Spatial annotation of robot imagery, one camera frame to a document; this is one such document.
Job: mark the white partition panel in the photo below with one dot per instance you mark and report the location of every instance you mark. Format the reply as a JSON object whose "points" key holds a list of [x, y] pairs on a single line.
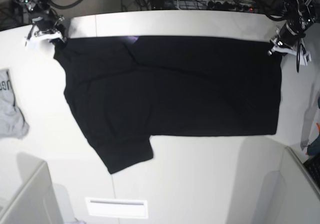
{"points": [[34, 202], [301, 204]]}

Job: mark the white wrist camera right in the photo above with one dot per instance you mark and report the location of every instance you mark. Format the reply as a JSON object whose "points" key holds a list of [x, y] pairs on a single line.
{"points": [[31, 43]]}

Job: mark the white partition panel left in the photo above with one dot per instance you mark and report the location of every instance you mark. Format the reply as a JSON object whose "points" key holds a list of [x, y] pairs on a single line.
{"points": [[34, 202]]}

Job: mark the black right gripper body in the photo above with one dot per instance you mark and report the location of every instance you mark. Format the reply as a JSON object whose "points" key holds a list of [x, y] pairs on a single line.
{"points": [[44, 29]]}

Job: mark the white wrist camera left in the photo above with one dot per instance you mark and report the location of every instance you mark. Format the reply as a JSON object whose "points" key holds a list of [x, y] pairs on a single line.
{"points": [[304, 55]]}

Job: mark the black T-shirt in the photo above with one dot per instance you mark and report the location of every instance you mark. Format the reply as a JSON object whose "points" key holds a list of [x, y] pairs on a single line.
{"points": [[121, 93]]}

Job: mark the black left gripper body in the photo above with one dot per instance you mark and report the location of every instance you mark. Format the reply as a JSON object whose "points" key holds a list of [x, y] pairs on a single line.
{"points": [[287, 39]]}

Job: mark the grey printed T-shirt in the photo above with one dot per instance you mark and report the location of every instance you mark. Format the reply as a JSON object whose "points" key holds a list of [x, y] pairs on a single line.
{"points": [[12, 121]]}

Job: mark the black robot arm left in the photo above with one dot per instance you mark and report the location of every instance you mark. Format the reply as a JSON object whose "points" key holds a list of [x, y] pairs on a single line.
{"points": [[299, 16]]}

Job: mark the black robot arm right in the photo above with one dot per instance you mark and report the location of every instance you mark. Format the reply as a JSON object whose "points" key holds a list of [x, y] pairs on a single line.
{"points": [[42, 8]]}

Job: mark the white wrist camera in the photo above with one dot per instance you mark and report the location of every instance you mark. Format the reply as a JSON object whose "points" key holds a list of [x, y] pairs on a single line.
{"points": [[31, 43], [304, 55]]}

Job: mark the black power strip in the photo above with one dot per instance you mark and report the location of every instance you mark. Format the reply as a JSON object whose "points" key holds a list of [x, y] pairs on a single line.
{"points": [[227, 6]]}

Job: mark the white partition panel right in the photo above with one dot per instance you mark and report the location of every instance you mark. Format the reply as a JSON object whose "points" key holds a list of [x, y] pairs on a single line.
{"points": [[301, 204]]}

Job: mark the black keyboard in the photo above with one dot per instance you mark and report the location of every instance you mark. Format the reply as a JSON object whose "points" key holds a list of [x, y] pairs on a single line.
{"points": [[312, 165]]}

